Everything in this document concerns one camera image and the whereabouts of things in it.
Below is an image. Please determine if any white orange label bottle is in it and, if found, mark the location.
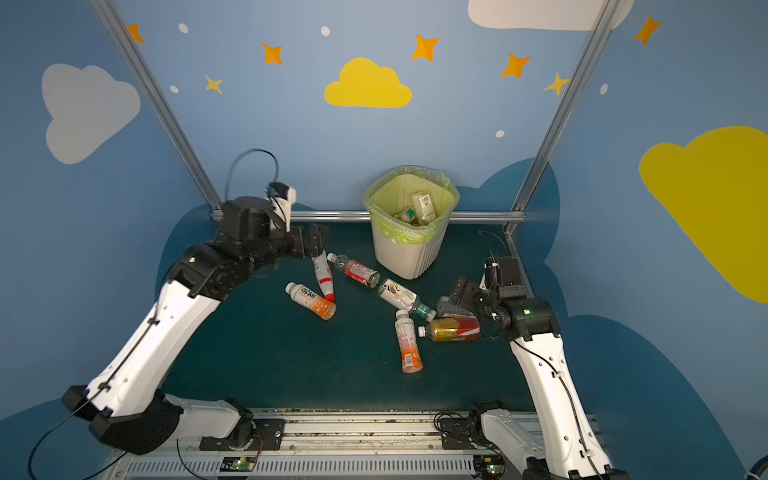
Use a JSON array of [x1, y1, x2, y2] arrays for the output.
[[285, 282, 337, 320]]

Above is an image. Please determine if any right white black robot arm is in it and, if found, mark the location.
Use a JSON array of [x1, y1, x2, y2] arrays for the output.
[[449, 277, 629, 479]]

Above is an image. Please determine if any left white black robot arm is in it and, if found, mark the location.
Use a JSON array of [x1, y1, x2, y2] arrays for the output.
[[62, 197, 330, 455]]

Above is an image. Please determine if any right aluminium frame post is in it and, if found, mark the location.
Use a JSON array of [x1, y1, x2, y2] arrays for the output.
[[503, 0, 622, 241]]

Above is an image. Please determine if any clear bottle red label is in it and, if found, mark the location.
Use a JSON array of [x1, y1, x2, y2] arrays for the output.
[[326, 252, 380, 289]]

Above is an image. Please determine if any horizontal aluminium frame bar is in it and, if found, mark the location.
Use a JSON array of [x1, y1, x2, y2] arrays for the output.
[[211, 209, 527, 225]]

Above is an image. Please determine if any clear bottle green white label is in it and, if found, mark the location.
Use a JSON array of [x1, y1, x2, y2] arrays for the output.
[[412, 191, 437, 226]]

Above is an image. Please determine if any right controller board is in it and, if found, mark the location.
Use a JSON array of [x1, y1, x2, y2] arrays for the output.
[[473, 455, 507, 479]]

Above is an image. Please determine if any clear bottle white yellow label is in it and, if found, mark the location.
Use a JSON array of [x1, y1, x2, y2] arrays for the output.
[[436, 296, 475, 318]]

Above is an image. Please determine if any aluminium frame post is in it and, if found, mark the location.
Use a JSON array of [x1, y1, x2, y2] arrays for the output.
[[503, 0, 622, 241], [89, 0, 223, 222]]

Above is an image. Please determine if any crushed clear bottle green cap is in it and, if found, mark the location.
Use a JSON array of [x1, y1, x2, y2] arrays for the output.
[[393, 206, 419, 226]]

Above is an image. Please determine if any left controller board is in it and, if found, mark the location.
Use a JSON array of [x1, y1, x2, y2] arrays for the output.
[[219, 456, 257, 474]]

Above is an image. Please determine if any white waste bin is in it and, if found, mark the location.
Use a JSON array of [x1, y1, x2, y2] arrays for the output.
[[371, 225, 447, 280]]

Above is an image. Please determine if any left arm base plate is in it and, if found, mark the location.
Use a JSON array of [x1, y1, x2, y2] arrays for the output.
[[199, 418, 286, 452]]

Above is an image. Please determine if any yellow red tea bottle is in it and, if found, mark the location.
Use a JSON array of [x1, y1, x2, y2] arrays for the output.
[[417, 316, 481, 342]]

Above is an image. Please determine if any white label green cap bottle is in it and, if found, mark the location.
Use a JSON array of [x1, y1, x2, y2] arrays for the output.
[[378, 279, 437, 322]]

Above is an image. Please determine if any white bottle red cap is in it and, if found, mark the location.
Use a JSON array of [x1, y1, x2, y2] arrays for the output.
[[312, 251, 335, 302]]

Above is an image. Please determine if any white orange gradient bottle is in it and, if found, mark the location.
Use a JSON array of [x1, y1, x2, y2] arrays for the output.
[[394, 310, 423, 374]]

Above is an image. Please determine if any controller board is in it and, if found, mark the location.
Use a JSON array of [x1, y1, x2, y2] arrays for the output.
[[473, 455, 507, 479], [219, 456, 257, 474]]

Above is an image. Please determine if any left aluminium frame post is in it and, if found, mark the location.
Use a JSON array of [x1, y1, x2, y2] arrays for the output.
[[89, 0, 223, 222]]

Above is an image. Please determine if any green plastic bin liner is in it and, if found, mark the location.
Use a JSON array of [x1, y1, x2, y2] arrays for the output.
[[363, 165, 460, 245]]

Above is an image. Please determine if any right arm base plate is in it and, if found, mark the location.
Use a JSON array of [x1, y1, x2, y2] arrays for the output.
[[433, 412, 500, 452]]

